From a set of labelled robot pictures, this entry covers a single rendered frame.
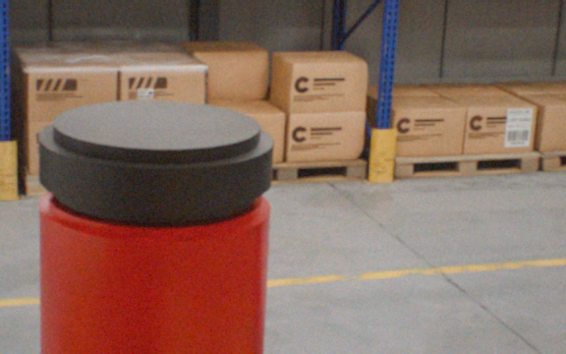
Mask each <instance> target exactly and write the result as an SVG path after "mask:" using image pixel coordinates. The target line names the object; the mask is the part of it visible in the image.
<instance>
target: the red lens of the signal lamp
mask: <svg viewBox="0 0 566 354"><path fill-rule="evenodd" d="M270 215H271V206H270V205H269V203H268V201H267V200H266V198H265V197H263V196H260V197H259V198H256V199H255V202H253V203H252V204H251V205H250V206H249V207H248V208H246V209H243V210H241V211H238V212H236V213H230V214H226V215H221V216H217V217H213V218H209V219H201V220H191V221H182V222H145V221H131V220H120V219H114V218H109V217H102V216H97V215H93V214H89V213H82V212H80V211H76V210H74V209H72V208H70V207H68V206H65V205H63V204H61V203H60V202H59V201H58V200H57V199H56V198H55V197H54V195H53V194H52V193H50V192H47V193H46V194H45V196H44V197H43V198H42V199H41V200H40V201H39V220H40V345H41V354H264V335H265V315H266V294H267V275H268V254H269V235H270Z"/></svg>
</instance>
